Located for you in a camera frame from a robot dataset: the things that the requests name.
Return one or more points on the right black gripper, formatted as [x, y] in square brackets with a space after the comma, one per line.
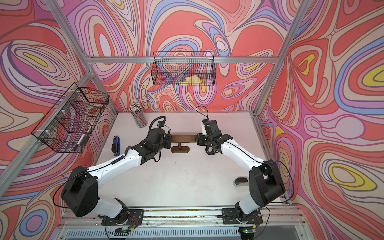
[199, 141]

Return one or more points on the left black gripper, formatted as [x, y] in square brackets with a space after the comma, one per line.
[167, 139]

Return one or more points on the black sport wrist watch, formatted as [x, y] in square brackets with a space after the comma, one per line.
[212, 149]

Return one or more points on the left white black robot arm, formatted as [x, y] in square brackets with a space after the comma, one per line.
[81, 191]

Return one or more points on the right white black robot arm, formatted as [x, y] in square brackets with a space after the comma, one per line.
[265, 180]

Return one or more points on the brown wooden watch stand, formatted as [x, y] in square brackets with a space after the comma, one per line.
[181, 139]

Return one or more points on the striped pencil cup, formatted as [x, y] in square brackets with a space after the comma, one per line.
[138, 114]

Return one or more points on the blue stapler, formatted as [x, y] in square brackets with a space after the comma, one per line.
[116, 146]

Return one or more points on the silver black stapler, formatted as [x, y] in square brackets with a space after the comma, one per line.
[241, 181]

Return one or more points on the yellow sticky notes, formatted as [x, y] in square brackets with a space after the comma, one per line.
[190, 81]

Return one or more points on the white marker in basket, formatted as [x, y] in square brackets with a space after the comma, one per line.
[79, 141]

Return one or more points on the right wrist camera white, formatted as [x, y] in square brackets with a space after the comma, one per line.
[204, 130]

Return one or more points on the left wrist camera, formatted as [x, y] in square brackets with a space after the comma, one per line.
[161, 124]

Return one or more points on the black wire basket back wall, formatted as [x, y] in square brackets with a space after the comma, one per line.
[170, 67]

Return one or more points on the black wire basket wall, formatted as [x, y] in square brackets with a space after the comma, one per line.
[170, 67]
[77, 112]

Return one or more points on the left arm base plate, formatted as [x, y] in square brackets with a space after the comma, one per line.
[132, 218]

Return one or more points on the aluminium mounting rail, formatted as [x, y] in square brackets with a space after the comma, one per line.
[213, 216]

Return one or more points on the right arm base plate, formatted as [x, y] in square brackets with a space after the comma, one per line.
[241, 216]

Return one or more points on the black wire basket left wall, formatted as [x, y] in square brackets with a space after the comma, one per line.
[77, 112]

